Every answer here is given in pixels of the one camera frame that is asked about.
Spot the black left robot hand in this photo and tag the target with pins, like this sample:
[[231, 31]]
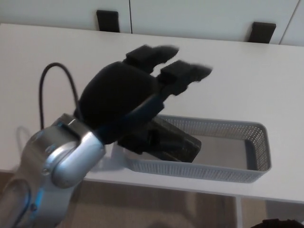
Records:
[[114, 95]]

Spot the dark grey board eraser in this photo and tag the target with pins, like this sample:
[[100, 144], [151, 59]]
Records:
[[180, 145]]

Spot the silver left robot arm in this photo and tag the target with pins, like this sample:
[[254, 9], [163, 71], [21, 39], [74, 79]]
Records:
[[59, 161]]

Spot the white cabinet row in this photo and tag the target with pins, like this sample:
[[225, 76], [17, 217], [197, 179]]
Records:
[[178, 14]]

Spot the grey perforated plastic basket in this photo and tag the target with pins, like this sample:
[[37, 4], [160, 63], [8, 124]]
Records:
[[202, 172]]

